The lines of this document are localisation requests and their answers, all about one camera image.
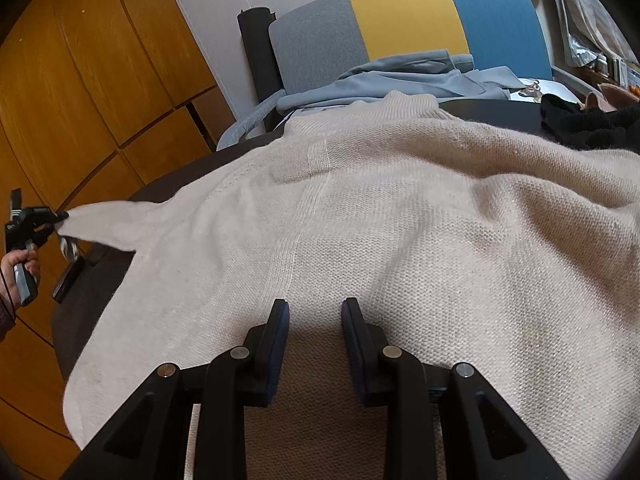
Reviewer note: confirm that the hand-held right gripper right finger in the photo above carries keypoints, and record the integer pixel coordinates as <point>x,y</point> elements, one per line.
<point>348,345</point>

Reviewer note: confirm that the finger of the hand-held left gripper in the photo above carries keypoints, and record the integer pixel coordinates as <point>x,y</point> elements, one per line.
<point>50,216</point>
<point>67,249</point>

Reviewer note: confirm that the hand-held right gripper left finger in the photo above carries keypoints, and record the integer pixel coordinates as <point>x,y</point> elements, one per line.
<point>280,350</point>

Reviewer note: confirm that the cream knitted sweater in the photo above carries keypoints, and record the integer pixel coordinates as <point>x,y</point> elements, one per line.
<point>400,235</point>

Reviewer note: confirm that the person's left hand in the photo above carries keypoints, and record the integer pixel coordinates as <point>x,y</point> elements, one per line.
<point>7,275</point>

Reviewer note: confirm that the black flat bar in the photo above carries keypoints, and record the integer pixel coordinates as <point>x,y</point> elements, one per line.
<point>67,284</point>

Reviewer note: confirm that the light blue-grey hoodie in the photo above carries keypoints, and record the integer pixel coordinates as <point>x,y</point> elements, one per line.
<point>400,85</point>

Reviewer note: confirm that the printed magazine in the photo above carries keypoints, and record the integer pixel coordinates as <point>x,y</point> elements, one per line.
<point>537,89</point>

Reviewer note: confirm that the black garment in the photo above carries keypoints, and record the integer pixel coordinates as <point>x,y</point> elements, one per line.
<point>590,125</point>

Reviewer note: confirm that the grey yellow blue chair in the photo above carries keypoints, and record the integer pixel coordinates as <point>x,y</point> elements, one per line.
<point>400,15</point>

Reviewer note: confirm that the grey plastic sheet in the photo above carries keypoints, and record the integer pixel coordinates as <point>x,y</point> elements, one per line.
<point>575,15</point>

